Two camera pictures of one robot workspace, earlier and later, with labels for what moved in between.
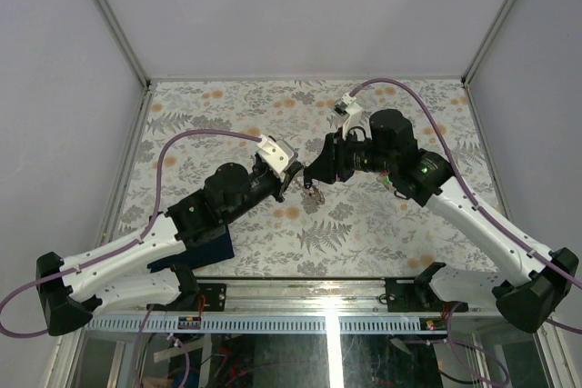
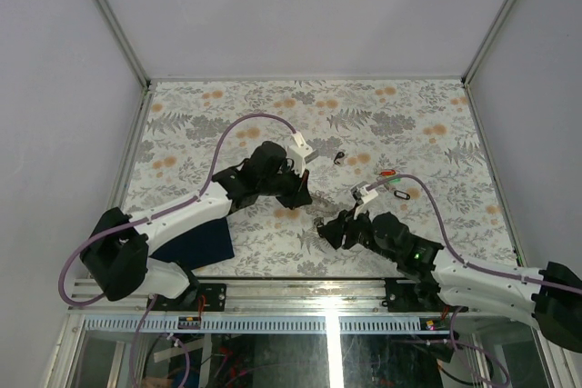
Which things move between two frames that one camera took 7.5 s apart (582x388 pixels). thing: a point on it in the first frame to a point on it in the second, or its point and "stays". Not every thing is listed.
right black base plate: (405, 294) stays
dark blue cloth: (216, 250) stays
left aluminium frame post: (115, 18) stays
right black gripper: (332, 161) to (343, 225)
